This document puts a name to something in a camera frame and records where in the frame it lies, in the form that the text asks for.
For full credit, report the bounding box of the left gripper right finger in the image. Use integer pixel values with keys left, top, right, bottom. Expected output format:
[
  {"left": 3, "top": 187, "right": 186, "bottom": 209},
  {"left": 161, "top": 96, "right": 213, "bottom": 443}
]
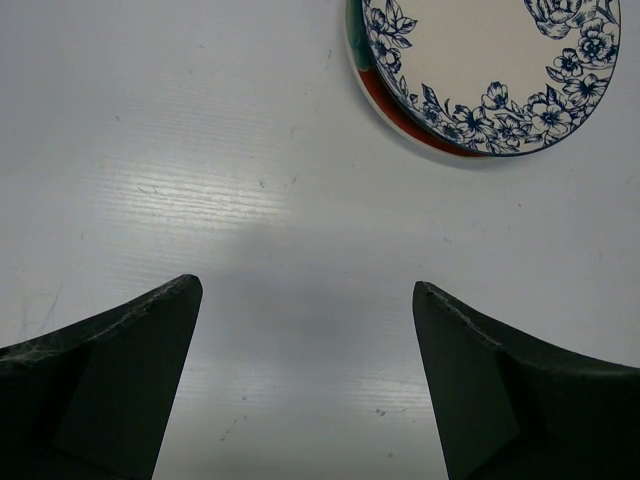
[{"left": 412, "top": 282, "right": 639, "bottom": 479}]

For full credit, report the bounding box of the red plate with teal flower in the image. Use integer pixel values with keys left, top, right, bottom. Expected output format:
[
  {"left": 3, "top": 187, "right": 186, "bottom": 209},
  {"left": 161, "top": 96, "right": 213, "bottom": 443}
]
[{"left": 343, "top": 1, "right": 483, "bottom": 159}]

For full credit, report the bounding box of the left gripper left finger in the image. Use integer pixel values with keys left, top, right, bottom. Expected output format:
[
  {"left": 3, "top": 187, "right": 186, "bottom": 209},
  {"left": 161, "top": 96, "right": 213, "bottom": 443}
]
[{"left": 1, "top": 275, "right": 203, "bottom": 479}]

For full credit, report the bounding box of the white blue floral plate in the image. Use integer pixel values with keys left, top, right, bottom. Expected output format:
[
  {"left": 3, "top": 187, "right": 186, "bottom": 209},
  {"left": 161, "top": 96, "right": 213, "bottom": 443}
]
[{"left": 359, "top": 0, "right": 621, "bottom": 157}]

